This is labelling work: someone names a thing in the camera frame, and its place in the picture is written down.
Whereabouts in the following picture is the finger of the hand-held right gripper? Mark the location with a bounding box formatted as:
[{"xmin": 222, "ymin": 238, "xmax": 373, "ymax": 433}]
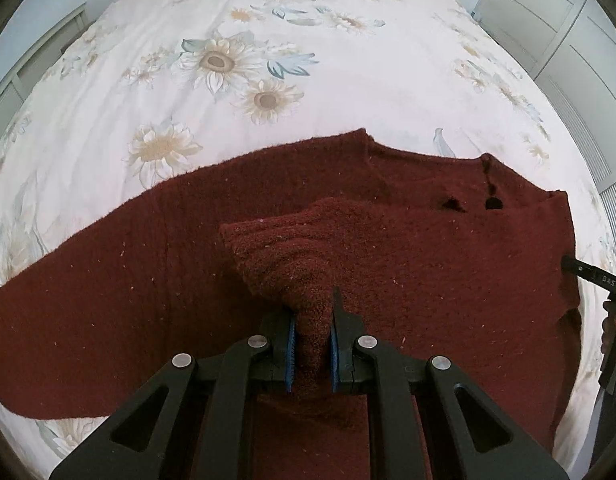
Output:
[{"xmin": 561, "ymin": 255, "xmax": 616, "ymax": 302}]

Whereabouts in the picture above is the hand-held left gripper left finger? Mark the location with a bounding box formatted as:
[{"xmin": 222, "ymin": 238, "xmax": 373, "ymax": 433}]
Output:
[{"xmin": 48, "ymin": 309, "xmax": 297, "ymax": 480}]

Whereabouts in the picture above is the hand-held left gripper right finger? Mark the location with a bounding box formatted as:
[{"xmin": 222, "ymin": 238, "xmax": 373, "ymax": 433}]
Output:
[{"xmin": 328, "ymin": 286, "xmax": 567, "ymax": 480}]

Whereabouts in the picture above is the dark red knitted sweater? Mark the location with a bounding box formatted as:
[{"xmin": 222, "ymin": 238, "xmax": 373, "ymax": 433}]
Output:
[{"xmin": 0, "ymin": 128, "xmax": 584, "ymax": 480}]

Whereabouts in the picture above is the white wardrobe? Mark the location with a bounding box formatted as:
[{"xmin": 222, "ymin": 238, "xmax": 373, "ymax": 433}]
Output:
[{"xmin": 474, "ymin": 0, "xmax": 616, "ymax": 261}]

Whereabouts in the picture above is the floral white bed sheet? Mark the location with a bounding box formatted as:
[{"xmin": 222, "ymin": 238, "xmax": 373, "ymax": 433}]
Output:
[{"xmin": 0, "ymin": 0, "xmax": 616, "ymax": 467}]

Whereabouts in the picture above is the white side cabinet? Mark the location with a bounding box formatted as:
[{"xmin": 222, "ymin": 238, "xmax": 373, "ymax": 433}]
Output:
[{"xmin": 0, "ymin": 2, "xmax": 89, "ymax": 161}]

